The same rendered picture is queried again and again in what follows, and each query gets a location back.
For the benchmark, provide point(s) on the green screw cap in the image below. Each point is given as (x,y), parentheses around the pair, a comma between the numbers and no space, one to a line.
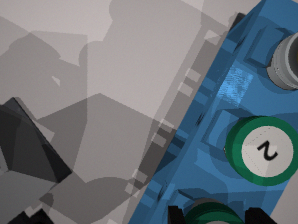
(212,213)
(263,150)

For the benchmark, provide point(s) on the grey two-button control box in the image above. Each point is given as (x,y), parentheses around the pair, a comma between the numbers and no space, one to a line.
(25,172)

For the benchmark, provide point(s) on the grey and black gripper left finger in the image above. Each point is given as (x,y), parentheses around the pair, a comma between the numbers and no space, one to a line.
(175,215)

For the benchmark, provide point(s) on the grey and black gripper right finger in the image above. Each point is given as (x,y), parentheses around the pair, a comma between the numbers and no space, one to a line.
(257,216)

